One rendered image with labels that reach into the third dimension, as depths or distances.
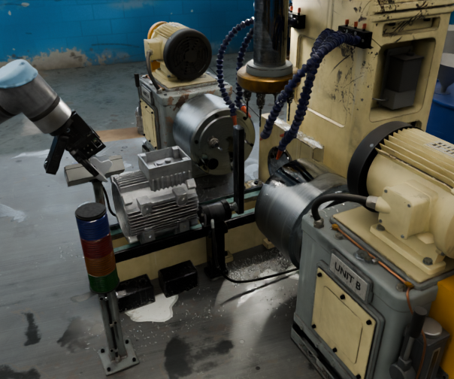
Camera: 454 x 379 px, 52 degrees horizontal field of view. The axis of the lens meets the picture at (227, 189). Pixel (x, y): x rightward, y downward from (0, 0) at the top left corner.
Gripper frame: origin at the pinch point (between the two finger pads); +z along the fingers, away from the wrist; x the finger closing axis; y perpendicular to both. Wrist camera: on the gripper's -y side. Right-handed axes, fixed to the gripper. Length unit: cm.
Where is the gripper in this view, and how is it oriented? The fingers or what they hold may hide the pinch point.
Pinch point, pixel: (101, 180)
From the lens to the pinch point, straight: 132.0
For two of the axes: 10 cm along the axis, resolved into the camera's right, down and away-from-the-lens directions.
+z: 4.6, 6.3, 6.2
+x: -4.5, -4.4, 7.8
